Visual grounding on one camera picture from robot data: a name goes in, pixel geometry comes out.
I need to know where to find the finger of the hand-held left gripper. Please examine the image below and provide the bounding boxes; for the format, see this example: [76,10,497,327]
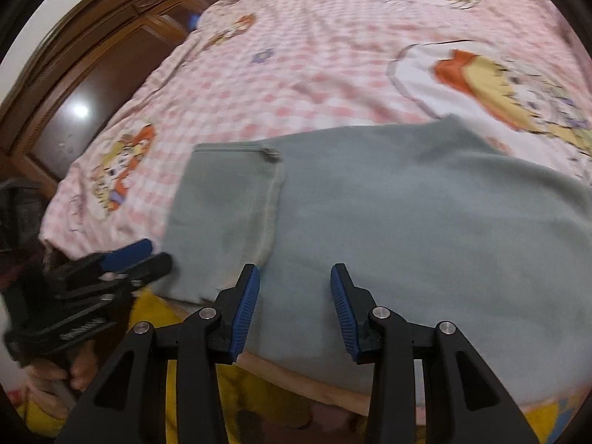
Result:
[99,239,154,273]
[113,253,173,288]

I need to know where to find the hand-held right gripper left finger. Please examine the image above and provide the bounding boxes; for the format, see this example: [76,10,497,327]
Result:
[55,263,260,444]

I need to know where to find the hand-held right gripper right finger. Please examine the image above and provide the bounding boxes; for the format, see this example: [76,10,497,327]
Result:
[330,263,540,444]

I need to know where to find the grey pants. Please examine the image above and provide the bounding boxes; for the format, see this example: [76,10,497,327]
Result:
[159,115,592,408]

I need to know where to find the person's left hand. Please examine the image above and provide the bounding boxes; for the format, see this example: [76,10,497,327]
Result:
[23,337,100,410]

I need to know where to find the yellow printed bed sheet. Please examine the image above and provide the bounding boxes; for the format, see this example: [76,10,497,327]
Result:
[16,287,574,444]

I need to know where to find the brown wooden wardrobe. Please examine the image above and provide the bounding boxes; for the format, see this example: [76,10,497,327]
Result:
[0,0,260,195]

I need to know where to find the pink checked printed blanket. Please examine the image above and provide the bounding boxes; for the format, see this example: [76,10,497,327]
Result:
[39,0,592,426]

